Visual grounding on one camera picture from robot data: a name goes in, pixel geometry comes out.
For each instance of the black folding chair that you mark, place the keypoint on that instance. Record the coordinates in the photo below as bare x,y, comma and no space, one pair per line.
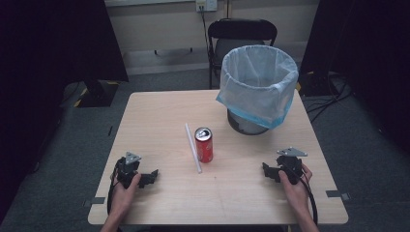
241,30

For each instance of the red soda can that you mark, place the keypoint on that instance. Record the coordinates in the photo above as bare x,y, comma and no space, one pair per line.
204,145

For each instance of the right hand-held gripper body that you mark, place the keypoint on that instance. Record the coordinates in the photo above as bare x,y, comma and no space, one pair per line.
291,162

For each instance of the black curtain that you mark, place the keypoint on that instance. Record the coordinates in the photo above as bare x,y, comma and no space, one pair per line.
370,48
48,48

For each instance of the dark metal trash bin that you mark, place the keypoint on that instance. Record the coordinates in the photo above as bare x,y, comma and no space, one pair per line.
246,125

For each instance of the black stand base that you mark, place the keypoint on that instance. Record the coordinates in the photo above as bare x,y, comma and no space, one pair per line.
98,93

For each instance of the white wall socket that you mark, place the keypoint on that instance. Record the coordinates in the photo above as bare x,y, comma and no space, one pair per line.
206,4

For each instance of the person's left hand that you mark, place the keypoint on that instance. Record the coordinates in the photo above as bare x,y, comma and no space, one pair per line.
124,195

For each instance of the white straw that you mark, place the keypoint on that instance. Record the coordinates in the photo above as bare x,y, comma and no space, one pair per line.
193,149

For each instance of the black floor box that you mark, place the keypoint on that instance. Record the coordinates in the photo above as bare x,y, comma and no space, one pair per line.
317,85

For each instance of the person's right hand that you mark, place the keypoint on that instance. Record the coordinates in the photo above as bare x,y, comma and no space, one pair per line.
295,191

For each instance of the grey tape strip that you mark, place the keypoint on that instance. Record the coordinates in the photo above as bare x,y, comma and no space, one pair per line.
336,194
95,201

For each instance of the trash bin with plastic liner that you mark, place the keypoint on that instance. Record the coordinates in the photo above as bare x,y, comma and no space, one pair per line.
257,87

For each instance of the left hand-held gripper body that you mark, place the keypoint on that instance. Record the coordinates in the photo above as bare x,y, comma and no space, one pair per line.
128,167

